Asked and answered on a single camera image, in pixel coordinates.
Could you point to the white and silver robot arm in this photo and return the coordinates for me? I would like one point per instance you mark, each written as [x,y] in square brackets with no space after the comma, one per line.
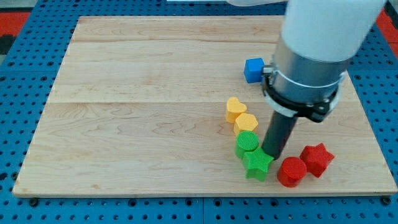
[316,44]

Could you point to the yellow hexagon block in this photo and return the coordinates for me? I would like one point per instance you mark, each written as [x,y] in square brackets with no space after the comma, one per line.
[245,122]

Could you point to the yellow heart block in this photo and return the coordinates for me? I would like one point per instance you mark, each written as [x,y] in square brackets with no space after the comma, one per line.
[234,108]

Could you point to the red star block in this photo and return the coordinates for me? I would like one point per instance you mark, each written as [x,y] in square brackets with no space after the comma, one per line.
[317,159]

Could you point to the green circle block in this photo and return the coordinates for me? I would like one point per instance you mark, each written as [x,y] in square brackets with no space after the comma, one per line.
[246,141]

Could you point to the green star block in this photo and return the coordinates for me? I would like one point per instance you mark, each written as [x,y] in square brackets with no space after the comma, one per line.
[257,164]

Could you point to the red circle block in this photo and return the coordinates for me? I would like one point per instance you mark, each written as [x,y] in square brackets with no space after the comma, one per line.
[291,172]

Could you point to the blue cube block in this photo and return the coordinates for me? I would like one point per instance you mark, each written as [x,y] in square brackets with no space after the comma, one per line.
[253,70]

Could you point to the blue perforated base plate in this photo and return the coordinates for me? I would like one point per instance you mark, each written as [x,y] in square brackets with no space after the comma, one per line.
[27,75]

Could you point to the light wooden board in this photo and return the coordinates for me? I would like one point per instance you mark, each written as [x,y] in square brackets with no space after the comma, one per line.
[138,106]

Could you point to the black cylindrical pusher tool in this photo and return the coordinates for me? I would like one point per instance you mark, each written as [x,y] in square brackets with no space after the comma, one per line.
[278,133]

